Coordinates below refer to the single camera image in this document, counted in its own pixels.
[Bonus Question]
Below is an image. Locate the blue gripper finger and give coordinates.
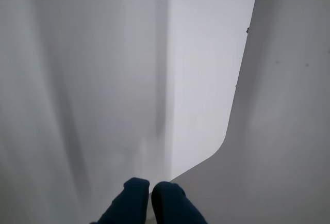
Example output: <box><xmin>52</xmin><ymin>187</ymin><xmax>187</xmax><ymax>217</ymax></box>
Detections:
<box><xmin>90</xmin><ymin>177</ymin><xmax>151</xmax><ymax>224</ymax></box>
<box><xmin>151</xmin><ymin>181</ymin><xmax>207</xmax><ymax>224</ymax></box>

